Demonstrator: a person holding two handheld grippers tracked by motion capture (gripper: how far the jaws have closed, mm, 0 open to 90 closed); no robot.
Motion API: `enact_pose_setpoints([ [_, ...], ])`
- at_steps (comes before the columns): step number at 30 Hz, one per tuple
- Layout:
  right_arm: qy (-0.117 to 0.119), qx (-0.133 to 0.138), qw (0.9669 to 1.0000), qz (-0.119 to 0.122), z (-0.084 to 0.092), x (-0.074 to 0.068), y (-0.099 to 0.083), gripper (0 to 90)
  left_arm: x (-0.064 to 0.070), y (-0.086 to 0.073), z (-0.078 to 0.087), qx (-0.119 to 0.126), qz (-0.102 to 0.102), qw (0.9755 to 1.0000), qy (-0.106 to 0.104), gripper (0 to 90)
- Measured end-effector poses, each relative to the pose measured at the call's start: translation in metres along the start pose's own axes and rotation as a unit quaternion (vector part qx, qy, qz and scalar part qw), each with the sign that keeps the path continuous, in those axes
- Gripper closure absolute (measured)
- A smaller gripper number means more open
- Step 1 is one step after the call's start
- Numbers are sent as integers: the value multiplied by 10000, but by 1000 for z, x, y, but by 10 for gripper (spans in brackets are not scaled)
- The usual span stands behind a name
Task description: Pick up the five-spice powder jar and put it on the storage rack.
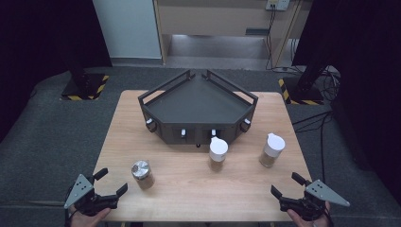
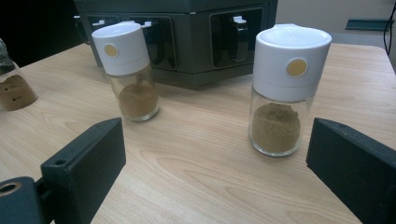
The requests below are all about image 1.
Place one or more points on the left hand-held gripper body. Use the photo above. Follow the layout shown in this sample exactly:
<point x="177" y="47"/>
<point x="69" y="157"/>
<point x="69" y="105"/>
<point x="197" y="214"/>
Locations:
<point x="79" y="189"/>

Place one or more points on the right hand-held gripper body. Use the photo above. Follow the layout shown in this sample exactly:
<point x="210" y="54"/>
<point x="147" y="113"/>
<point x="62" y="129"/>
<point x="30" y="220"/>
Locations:
<point x="320" y="190"/>

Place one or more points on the silver lid spice jar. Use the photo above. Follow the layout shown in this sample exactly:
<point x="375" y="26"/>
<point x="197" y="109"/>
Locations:
<point x="142" y="175"/>

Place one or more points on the white lid spice jar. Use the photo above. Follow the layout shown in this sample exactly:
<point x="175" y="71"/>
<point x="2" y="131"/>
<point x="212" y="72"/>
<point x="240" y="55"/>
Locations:
<point x="217" y="151"/>
<point x="273" y="148"/>

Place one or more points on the black corner rack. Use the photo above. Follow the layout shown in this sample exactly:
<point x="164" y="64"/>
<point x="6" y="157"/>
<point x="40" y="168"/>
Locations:
<point x="197" y="104"/>

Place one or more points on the person's left hand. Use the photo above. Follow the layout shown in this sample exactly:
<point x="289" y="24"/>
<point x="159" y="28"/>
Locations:
<point x="86" y="221"/>

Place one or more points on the person's right hand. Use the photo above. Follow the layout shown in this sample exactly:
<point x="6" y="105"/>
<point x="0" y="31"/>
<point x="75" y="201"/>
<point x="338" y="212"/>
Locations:
<point x="310" y="223"/>

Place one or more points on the black stand with striped base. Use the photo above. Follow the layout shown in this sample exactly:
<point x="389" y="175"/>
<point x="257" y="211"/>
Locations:
<point x="83" y="86"/>
<point x="302" y="91"/>

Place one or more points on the white panel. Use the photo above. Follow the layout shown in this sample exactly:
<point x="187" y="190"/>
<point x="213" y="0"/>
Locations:
<point x="127" y="28"/>

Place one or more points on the beige wooden cabinet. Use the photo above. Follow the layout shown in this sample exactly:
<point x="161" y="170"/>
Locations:
<point x="217" y="19"/>

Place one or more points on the white wall outlet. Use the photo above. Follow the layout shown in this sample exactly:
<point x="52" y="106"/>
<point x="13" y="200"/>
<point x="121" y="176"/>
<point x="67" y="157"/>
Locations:
<point x="278" y="4"/>

